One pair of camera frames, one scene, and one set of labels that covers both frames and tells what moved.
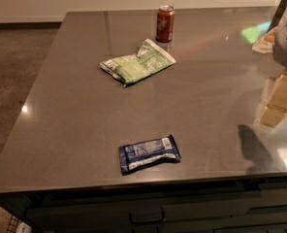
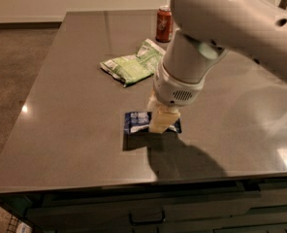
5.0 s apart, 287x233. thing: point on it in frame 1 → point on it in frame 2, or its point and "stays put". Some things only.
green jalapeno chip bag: (149, 58) stays put
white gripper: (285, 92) → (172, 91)
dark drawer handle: (145, 222) stays put
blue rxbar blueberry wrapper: (138, 155) → (139, 121)
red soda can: (165, 21) stays put
